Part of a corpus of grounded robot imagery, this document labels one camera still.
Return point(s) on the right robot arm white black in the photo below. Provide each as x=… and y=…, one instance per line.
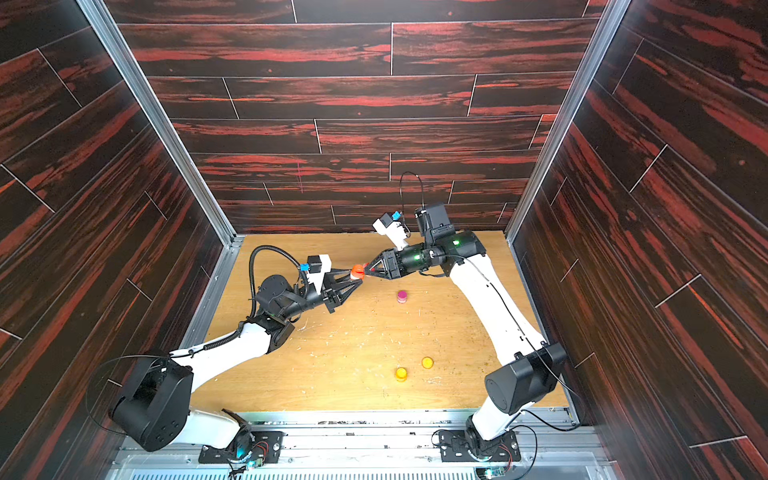
x=530, y=367

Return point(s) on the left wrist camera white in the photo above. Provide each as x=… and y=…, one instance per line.
x=315, y=269

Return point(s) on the aluminium front rail frame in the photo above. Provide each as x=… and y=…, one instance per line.
x=548, y=443

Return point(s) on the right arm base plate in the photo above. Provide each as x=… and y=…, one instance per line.
x=468, y=446

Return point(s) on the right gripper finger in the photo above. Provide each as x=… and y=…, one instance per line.
x=375, y=265
x=379, y=274

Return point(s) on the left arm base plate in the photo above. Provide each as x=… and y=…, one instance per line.
x=253, y=449

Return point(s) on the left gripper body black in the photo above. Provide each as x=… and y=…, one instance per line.
x=300, y=302

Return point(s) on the red-orange paint jar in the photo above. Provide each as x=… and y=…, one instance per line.
x=356, y=275

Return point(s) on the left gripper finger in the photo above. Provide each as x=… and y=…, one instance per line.
x=336, y=293
x=338, y=278

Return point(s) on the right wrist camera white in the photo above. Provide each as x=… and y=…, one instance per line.
x=394, y=228

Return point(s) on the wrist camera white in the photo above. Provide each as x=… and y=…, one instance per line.
x=394, y=228
x=315, y=269

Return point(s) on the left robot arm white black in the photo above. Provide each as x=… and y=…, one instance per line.
x=153, y=406

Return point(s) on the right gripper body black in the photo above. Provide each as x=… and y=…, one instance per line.
x=389, y=263

